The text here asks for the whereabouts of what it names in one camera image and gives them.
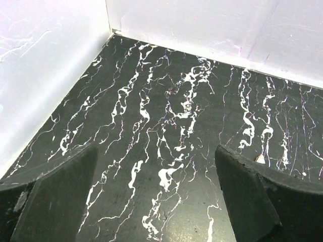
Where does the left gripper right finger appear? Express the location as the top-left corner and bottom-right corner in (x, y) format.
(214, 145), (322, 241)

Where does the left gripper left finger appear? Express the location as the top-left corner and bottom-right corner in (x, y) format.
(1, 144), (98, 241)

